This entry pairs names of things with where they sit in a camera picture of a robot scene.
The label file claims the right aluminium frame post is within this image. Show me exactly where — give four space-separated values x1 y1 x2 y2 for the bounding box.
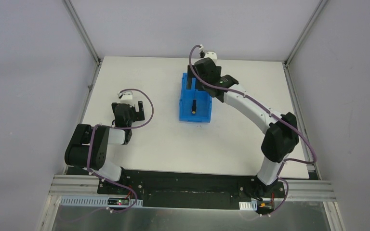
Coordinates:
284 0 329 66

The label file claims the left controller board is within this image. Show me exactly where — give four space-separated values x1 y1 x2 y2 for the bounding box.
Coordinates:
107 198 130 205

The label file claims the controller board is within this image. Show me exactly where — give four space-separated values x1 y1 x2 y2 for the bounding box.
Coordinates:
257 202 274 212
107 198 130 205

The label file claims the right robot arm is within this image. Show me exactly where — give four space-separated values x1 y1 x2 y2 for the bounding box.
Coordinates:
188 58 299 195

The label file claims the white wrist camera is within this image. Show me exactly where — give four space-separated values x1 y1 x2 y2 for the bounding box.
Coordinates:
204 51 217 63
119 91 133 104

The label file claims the black yellow-capped screwdriver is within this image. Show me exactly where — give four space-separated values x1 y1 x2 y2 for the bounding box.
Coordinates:
191 99 197 114

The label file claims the aluminium front rail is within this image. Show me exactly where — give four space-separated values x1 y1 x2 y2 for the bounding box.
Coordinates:
49 175 337 202

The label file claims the aluminium frame post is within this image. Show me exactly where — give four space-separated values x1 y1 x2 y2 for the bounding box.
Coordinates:
284 0 329 66
62 0 101 65

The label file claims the blue plastic bin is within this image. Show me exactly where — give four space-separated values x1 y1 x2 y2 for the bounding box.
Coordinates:
179 73 212 123

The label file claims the left aluminium frame post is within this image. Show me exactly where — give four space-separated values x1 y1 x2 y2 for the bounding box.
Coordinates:
62 0 101 65

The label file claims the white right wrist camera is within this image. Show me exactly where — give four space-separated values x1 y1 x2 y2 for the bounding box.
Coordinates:
204 51 217 63

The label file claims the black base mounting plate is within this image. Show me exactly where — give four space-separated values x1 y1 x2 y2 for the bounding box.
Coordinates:
97 169 285 210

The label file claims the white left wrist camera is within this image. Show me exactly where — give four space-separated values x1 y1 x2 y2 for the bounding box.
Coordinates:
119 91 133 104

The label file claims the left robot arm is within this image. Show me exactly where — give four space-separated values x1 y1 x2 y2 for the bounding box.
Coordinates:
65 101 145 182

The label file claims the right controller board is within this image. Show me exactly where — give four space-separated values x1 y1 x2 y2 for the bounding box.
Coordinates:
257 202 274 212

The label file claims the white slotted cable duct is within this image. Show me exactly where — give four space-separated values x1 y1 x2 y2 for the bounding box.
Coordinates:
60 196 143 208

